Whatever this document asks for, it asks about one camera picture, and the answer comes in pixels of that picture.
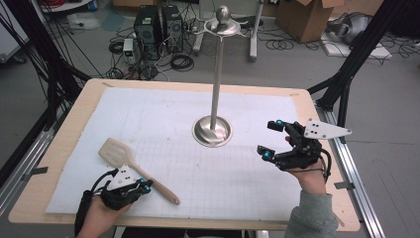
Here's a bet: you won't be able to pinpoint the thin coiled black cable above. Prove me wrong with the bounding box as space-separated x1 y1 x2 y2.
265 39 295 52

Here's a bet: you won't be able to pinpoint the black frame struts with cables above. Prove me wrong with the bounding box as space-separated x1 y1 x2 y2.
0 0 92 186

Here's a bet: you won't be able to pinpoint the black computer tower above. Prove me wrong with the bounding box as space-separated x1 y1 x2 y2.
160 4 184 54
133 5 163 61

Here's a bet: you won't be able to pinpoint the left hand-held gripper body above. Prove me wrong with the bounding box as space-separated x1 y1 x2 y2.
98 164 148 211

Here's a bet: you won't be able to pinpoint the white round table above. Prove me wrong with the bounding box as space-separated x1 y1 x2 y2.
39 0 94 14

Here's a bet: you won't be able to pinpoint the brown cardboard box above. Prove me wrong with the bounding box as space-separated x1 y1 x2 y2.
275 0 347 44

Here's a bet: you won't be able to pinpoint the grey bag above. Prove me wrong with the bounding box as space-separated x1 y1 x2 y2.
325 12 372 46

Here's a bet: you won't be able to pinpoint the small white power device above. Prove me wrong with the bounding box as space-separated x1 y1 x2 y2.
122 38 135 64

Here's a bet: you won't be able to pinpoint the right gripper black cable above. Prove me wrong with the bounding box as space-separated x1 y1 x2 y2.
317 148 333 183

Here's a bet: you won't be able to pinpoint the white metal floor stand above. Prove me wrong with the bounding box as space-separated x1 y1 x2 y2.
192 0 265 62

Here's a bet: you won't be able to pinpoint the white flat board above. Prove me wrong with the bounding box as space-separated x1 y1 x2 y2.
320 31 394 60

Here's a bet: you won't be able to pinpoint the beige slotted spatula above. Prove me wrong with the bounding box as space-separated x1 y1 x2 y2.
98 137 181 206

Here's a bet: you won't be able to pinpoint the aluminium rail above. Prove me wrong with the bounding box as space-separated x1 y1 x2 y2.
315 102 386 238
0 108 64 216

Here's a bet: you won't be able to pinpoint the white cabinet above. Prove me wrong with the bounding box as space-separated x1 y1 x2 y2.
0 0 32 64

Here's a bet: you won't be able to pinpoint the person's right hand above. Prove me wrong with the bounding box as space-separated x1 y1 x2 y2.
284 134 328 196

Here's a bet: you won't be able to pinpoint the steel utensil stand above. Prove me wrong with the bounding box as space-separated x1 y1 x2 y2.
191 5 250 148

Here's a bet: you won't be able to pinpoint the person's left hand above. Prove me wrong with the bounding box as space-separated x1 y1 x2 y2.
76 194 134 238

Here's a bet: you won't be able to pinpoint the white grid mat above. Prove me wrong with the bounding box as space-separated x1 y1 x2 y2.
46 86 323 222

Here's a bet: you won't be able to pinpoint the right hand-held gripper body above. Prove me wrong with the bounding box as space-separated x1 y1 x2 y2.
272 118 353 172

